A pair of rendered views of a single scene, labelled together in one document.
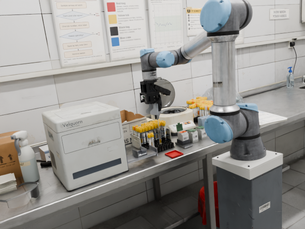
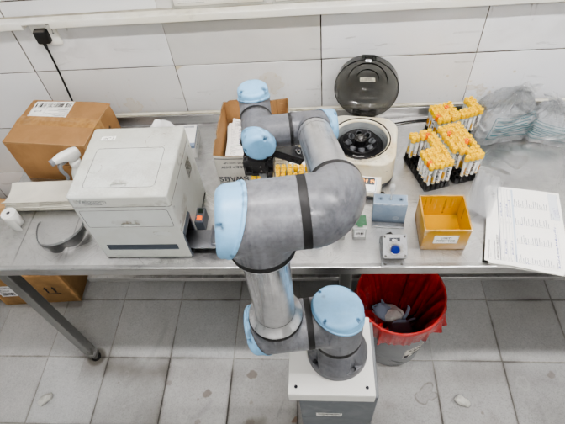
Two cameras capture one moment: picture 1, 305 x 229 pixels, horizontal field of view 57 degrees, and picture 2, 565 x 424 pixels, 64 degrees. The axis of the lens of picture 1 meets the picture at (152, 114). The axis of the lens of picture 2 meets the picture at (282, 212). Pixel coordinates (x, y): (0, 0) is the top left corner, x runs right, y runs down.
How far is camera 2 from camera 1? 1.14 m
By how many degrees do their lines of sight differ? 49
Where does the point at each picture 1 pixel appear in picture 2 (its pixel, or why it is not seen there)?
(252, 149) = (324, 366)
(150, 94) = (250, 163)
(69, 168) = (100, 240)
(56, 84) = (168, 34)
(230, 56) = (261, 287)
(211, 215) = not seen: hidden behind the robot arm
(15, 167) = not seen: hidden behind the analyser
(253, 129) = (330, 350)
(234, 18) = (255, 256)
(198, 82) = (493, 63)
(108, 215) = not seen: hidden behind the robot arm
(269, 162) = (337, 397)
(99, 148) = (140, 230)
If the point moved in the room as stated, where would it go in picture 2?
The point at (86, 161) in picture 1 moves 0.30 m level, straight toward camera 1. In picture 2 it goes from (124, 238) to (66, 331)
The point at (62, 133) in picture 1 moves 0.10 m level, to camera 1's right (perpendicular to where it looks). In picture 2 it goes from (79, 209) to (104, 224)
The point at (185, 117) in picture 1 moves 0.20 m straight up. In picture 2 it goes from (367, 171) to (372, 124)
